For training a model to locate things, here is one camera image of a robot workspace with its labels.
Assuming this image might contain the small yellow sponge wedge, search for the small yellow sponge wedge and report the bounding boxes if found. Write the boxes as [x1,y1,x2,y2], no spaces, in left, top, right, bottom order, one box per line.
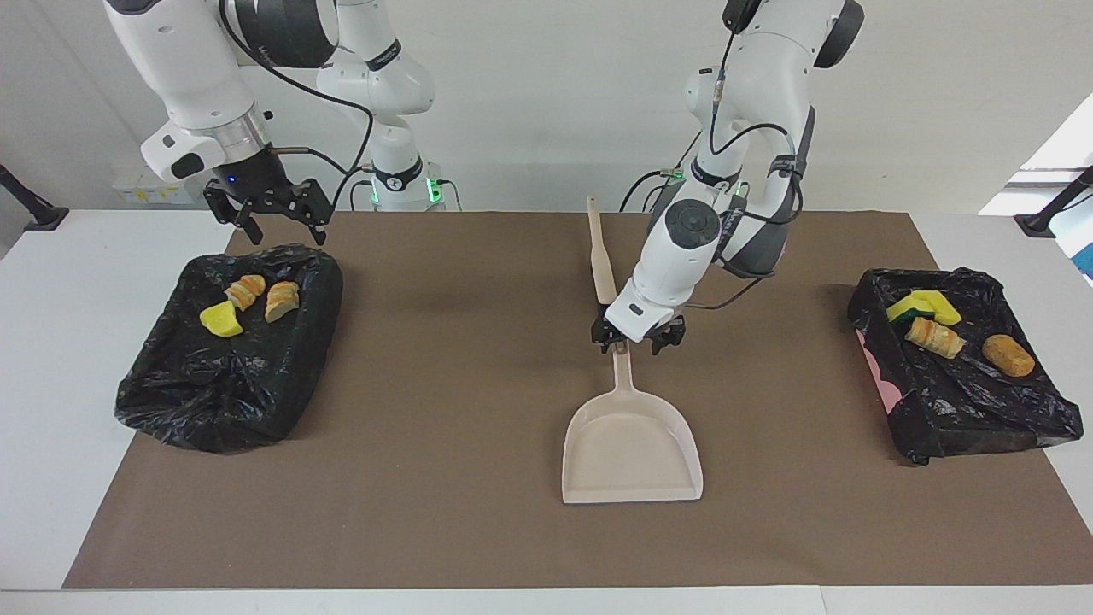
[912,290,963,327]

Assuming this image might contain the brown bread chunk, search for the brown bread chunk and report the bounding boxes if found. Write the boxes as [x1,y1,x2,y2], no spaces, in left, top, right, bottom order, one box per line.
[982,333,1037,378]

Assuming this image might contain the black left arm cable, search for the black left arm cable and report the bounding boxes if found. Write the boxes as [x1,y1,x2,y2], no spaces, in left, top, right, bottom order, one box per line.
[687,0,808,311]

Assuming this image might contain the black clamp stand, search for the black clamp stand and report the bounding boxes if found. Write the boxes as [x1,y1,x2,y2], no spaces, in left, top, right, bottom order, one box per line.
[1014,167,1093,238]
[0,162,69,231]

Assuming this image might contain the black base cable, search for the black base cable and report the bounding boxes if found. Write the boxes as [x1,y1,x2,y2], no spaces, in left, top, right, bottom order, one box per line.
[348,167,462,212]
[619,132,701,212]

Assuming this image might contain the beige brush black bristles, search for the beige brush black bristles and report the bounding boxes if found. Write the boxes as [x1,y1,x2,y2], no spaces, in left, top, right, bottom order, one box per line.
[586,196,617,306]

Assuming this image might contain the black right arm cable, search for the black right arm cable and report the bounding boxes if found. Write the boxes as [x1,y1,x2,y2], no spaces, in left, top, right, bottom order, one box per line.
[218,0,378,214]

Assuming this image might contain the brown table mat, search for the brown table mat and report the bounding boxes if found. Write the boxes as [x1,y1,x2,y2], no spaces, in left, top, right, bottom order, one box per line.
[61,211,1093,589]

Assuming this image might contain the pink bin with black bag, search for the pink bin with black bag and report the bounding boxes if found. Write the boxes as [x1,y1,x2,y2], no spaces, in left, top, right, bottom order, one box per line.
[847,267,1085,466]

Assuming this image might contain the toy croissant piece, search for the toy croissant piece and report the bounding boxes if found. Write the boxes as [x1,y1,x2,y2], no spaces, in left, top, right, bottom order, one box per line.
[265,281,301,324]
[225,274,266,311]

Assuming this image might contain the yellow sponge with green layer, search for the yellow sponge with green layer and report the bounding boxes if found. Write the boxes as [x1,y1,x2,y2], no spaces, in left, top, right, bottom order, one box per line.
[886,296,938,324]

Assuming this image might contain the beige plastic dustpan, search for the beige plastic dustpan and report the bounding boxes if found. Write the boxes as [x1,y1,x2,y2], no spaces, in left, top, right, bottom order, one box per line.
[561,340,704,505]

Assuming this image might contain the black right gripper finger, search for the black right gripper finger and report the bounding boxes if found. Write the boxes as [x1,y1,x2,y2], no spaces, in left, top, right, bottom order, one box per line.
[289,192,332,247]
[224,201,264,247]

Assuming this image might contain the black right base cable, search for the black right base cable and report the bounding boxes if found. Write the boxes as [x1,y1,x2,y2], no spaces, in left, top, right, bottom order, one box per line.
[348,167,462,212]

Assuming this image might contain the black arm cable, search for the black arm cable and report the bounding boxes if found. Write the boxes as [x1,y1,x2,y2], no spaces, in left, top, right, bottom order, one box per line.
[687,0,808,311]
[218,0,378,214]

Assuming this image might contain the white wall socket box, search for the white wall socket box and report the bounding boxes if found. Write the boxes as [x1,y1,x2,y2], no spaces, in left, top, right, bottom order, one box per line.
[111,167,206,208]

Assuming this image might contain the yellow sponge chunk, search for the yellow sponge chunk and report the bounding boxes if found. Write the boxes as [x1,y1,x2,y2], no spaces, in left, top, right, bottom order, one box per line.
[200,301,243,338]

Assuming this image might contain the black left base cable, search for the black left base cable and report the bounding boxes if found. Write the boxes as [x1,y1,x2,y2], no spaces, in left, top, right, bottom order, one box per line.
[619,132,701,212]

